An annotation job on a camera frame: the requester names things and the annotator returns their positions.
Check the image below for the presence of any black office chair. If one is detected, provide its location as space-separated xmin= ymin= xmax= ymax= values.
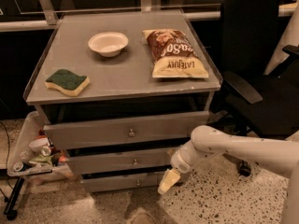
xmin=205 ymin=0 xmax=299 ymax=177

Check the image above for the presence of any white paper bowl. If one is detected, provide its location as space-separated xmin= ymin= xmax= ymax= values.
xmin=88 ymin=32 xmax=129 ymax=58

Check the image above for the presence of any clear plastic side bin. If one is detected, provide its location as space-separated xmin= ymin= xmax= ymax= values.
xmin=7 ymin=111 xmax=77 ymax=182

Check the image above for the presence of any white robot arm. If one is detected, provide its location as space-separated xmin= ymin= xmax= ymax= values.
xmin=158 ymin=125 xmax=299 ymax=224

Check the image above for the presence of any grey drawer cabinet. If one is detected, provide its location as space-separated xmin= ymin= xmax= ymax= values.
xmin=23 ymin=10 xmax=224 ymax=194

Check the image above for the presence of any metal rail with brackets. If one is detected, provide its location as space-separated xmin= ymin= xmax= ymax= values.
xmin=0 ymin=0 xmax=299 ymax=33

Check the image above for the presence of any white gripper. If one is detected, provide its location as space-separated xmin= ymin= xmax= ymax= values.
xmin=158 ymin=141 xmax=206 ymax=194

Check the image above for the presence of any silver can in bin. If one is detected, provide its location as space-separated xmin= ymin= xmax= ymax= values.
xmin=40 ymin=146 xmax=51 ymax=157

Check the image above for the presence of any black stand leg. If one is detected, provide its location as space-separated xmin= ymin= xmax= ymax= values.
xmin=3 ymin=177 xmax=24 ymax=220

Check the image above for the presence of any green yellow sponge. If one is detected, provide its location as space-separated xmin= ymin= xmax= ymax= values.
xmin=45 ymin=69 xmax=90 ymax=97

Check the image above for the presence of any brown yellow chip bag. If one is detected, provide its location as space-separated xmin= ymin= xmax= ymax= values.
xmin=143 ymin=29 xmax=208 ymax=78

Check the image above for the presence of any grey top drawer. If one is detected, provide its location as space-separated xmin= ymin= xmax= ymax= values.
xmin=44 ymin=111 xmax=209 ymax=149

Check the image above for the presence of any white cup in bin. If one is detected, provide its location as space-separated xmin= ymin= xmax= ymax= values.
xmin=29 ymin=137 xmax=50 ymax=153

